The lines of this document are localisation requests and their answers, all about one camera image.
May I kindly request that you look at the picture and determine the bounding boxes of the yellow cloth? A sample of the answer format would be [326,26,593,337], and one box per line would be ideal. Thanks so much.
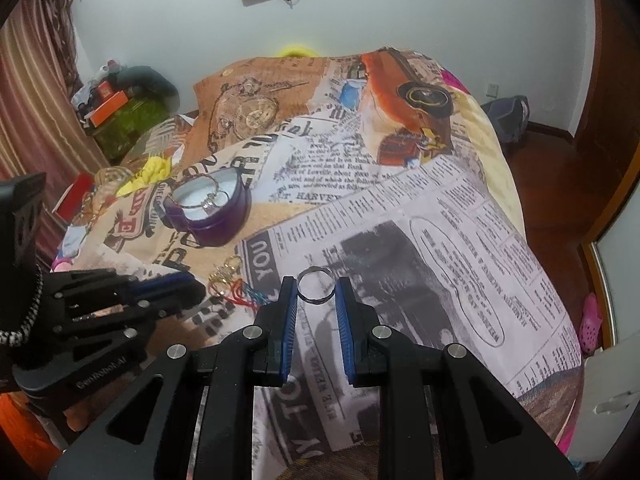
[117,147,185,197]

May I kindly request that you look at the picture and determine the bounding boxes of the purple round jewelry box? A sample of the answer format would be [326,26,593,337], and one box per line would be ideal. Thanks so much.
[163,169,251,248]

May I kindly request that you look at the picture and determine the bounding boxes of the black white braided cord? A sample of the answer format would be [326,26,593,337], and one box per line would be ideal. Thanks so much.
[0,262,45,347]

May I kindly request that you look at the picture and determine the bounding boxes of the newspaper printed blanket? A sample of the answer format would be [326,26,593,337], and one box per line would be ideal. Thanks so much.
[50,47,585,480]

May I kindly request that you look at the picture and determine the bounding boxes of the red flat box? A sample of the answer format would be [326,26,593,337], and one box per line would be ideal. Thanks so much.
[52,172,95,223]

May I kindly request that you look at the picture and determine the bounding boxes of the gold chain keyring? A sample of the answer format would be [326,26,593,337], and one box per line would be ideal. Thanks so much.
[207,256,244,285]

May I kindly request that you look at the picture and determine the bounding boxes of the gold framed mirror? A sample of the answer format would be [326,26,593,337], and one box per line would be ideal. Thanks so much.
[580,155,640,356]

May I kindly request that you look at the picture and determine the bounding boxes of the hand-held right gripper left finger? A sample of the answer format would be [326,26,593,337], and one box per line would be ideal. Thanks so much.
[47,276,301,480]

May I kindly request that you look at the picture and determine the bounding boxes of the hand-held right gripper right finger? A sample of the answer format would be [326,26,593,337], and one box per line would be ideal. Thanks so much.
[334,276,577,480]

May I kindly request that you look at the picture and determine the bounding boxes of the green bin with clutter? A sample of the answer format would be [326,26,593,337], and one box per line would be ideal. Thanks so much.
[90,100,168,166]

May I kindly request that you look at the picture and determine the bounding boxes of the white cabinet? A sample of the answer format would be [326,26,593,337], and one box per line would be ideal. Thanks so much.
[570,332,640,463]

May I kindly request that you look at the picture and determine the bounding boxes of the orange box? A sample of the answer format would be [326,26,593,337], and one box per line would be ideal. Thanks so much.
[82,82,128,128]

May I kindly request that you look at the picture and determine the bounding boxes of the silver ring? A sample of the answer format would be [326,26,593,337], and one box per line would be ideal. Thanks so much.
[297,266,333,305]

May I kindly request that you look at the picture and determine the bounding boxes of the striped brown curtain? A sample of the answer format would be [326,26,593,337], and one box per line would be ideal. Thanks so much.
[0,0,113,256]

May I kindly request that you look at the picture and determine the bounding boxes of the pink slipper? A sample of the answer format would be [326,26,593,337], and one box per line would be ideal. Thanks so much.
[580,292,603,353]

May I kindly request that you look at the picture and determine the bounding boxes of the silver rings in container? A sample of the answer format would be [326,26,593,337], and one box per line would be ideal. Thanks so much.
[172,174,234,211]

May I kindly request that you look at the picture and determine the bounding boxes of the grey backpack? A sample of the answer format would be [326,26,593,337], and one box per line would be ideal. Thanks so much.
[481,95,531,146]

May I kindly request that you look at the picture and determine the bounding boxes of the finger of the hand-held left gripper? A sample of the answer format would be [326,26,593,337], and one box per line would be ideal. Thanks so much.
[49,268,207,313]
[50,304,171,358]

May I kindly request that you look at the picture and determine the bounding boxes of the dark bag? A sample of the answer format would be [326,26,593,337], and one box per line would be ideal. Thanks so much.
[112,65,180,111]

